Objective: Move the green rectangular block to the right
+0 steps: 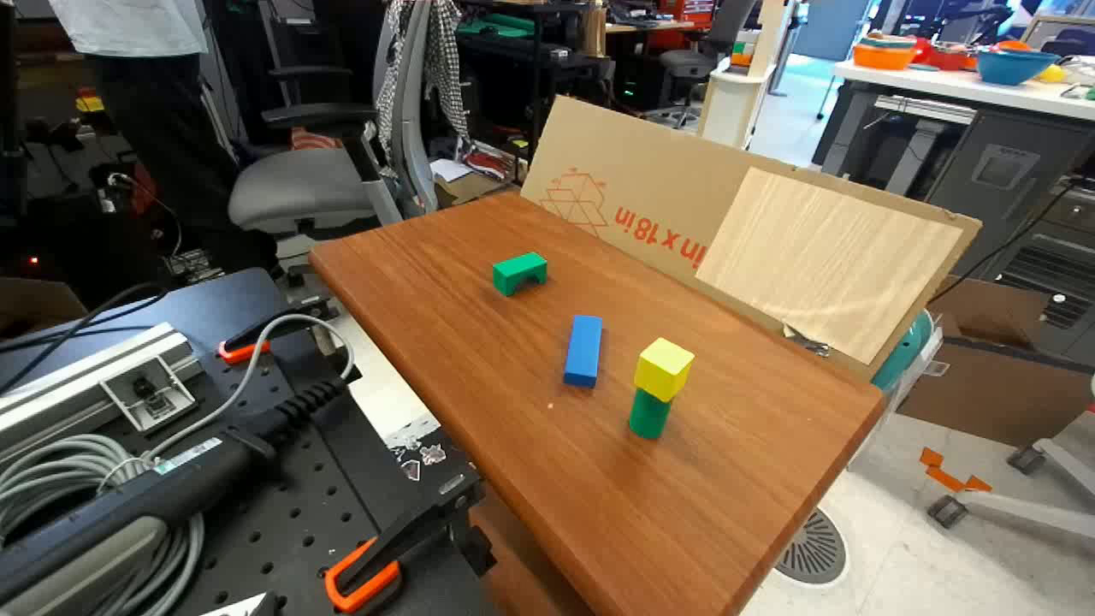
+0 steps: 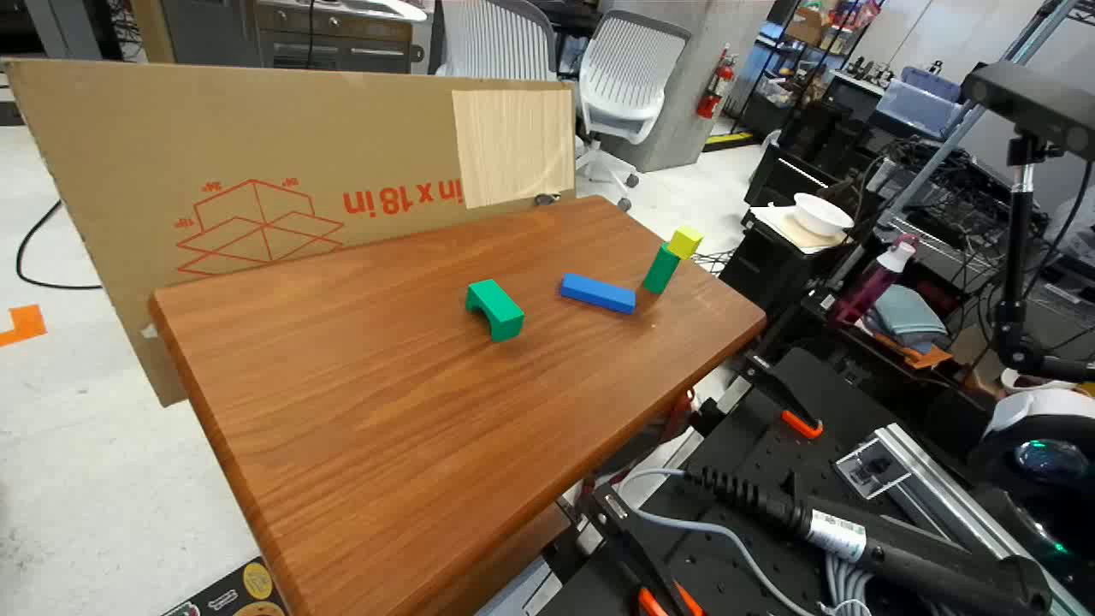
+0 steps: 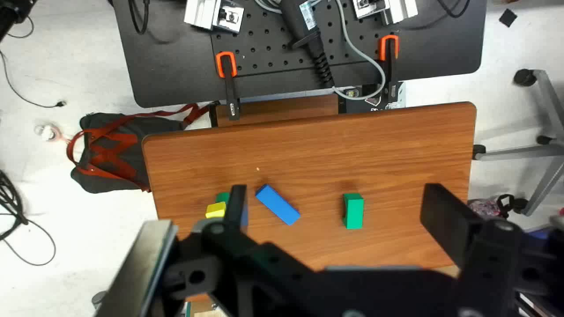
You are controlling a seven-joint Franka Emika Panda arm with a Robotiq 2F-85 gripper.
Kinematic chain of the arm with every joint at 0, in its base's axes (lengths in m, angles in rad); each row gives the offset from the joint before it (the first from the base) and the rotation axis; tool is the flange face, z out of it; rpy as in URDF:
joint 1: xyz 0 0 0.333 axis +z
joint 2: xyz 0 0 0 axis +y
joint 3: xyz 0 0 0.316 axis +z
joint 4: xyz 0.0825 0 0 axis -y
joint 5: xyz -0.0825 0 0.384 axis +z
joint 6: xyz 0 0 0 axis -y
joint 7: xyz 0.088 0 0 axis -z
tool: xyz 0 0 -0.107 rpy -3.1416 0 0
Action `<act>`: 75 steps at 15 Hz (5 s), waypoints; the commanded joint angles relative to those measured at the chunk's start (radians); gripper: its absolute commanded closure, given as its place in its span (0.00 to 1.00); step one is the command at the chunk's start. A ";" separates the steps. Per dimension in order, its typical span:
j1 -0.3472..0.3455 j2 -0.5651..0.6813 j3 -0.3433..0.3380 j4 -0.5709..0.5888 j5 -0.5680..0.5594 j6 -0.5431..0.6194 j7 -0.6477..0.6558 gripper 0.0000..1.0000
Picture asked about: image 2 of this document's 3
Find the thick black cable connector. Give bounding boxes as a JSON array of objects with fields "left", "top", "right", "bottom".
[{"left": 674, "top": 458, "right": 1054, "bottom": 616}]

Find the plywood board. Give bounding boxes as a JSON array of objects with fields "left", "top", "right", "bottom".
[{"left": 3, "top": 59, "right": 578, "bottom": 412}]

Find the black clamp with orange handle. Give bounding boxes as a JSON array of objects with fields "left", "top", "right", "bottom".
[
  {"left": 578, "top": 475, "right": 711, "bottom": 616},
  {"left": 737, "top": 354, "right": 828, "bottom": 445}
]

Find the black perforated mounting board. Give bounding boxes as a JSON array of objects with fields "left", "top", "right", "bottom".
[{"left": 543, "top": 346, "right": 1095, "bottom": 616}]

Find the teal cloth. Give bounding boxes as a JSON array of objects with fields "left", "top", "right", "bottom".
[{"left": 868, "top": 280, "right": 952, "bottom": 346}]

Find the brown wooden table board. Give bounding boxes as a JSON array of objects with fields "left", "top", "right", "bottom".
[{"left": 146, "top": 195, "right": 769, "bottom": 616}]

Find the yellow cube block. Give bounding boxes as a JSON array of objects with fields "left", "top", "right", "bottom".
[{"left": 665, "top": 226, "right": 704, "bottom": 264}]

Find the white bowl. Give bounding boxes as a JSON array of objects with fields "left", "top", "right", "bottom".
[{"left": 790, "top": 190, "right": 859, "bottom": 243}]

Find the white mesh chair back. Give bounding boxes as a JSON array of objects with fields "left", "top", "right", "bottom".
[{"left": 435, "top": 0, "right": 565, "bottom": 86}]

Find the thin black floor cable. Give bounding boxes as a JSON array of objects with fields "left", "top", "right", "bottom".
[{"left": 9, "top": 195, "right": 110, "bottom": 296}]

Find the black stereo camera bar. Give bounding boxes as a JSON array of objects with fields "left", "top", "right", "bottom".
[{"left": 958, "top": 59, "right": 1095, "bottom": 164}]

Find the blue storage crate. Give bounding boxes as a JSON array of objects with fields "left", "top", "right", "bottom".
[{"left": 871, "top": 62, "right": 967, "bottom": 144}]

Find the black sheet with gold circles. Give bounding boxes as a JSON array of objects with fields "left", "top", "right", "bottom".
[{"left": 156, "top": 555, "right": 294, "bottom": 616}]

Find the black white marker tag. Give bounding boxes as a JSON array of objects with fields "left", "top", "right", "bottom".
[{"left": 833, "top": 439, "right": 918, "bottom": 503}]

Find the silver aluminium rail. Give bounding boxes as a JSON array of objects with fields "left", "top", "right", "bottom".
[{"left": 871, "top": 421, "right": 1095, "bottom": 616}]

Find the dark bottle with white cap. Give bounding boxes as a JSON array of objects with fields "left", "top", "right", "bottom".
[{"left": 833, "top": 235, "right": 922, "bottom": 329}]

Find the blue rectangular block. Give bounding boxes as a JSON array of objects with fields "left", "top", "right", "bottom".
[{"left": 553, "top": 271, "right": 640, "bottom": 320}]

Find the small green block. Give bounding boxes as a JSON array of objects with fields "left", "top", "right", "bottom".
[{"left": 640, "top": 243, "right": 684, "bottom": 302}]

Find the green rectangular block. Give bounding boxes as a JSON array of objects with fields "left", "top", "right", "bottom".
[{"left": 461, "top": 278, "right": 529, "bottom": 346}]

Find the red fire extinguisher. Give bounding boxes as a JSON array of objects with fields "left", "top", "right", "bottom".
[{"left": 692, "top": 45, "right": 740, "bottom": 124}]

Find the black camera stand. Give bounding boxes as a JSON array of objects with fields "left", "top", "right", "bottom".
[{"left": 982, "top": 130, "right": 1095, "bottom": 386}]

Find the grey white office chair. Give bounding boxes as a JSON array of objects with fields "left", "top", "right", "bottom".
[{"left": 571, "top": 9, "right": 692, "bottom": 215}]

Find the grey metal cabinet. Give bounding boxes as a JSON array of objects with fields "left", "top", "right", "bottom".
[{"left": 155, "top": 0, "right": 438, "bottom": 78}]

